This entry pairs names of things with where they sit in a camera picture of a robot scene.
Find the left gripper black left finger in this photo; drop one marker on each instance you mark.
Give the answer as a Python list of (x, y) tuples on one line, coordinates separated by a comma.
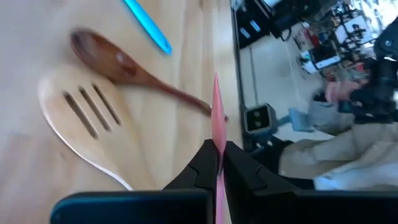
[(202, 168)]

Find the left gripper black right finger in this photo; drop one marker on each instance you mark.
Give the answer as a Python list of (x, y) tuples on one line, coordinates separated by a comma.
[(242, 174)]

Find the pink silicone spatula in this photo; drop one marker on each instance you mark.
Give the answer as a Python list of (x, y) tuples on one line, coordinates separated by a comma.
[(218, 124)]

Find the teal silicone spatula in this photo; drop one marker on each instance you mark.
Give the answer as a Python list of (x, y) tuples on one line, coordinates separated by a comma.
[(149, 26)]

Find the brown wooden spoon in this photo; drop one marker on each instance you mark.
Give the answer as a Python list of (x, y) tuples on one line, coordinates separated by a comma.
[(102, 53)]

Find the slotted pale wooden spatula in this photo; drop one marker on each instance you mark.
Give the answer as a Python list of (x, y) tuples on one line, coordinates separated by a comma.
[(62, 102)]

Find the person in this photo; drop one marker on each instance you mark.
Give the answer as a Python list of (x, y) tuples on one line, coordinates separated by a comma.
[(342, 149)]

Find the black background shelf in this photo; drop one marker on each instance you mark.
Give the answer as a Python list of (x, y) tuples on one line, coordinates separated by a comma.
[(264, 15)]

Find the small black camera box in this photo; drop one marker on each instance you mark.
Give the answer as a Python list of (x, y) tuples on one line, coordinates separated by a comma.
[(258, 119)]

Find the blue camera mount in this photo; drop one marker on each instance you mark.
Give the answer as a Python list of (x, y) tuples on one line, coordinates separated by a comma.
[(298, 119)]

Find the black aluminium table frame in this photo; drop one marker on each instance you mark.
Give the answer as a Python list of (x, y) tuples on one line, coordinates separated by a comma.
[(237, 62)]

